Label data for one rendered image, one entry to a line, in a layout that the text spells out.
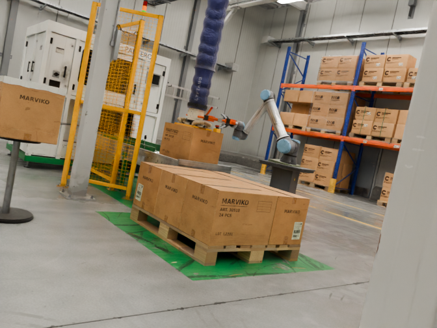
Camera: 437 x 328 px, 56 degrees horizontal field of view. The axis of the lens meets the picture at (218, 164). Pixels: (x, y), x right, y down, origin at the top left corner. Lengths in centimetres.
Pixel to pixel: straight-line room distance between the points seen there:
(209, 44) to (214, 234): 236
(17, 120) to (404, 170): 266
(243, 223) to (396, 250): 234
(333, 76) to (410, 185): 1169
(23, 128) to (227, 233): 159
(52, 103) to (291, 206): 196
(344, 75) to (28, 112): 1014
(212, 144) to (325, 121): 807
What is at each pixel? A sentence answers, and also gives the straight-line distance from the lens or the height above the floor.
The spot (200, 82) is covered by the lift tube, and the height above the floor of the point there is 145.
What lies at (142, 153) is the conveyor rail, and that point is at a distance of 476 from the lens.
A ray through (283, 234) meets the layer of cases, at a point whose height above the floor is 23.
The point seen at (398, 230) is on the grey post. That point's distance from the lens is 76.
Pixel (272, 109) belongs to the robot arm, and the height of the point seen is 131.
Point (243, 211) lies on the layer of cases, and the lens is 301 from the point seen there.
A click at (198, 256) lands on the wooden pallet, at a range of 299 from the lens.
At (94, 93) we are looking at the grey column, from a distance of 440.
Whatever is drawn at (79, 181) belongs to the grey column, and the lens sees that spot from 445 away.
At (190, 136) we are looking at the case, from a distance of 426.
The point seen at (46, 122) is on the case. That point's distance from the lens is 311.
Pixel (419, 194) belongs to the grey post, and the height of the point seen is 87.
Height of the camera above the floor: 90
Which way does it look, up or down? 4 degrees down
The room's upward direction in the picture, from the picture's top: 11 degrees clockwise
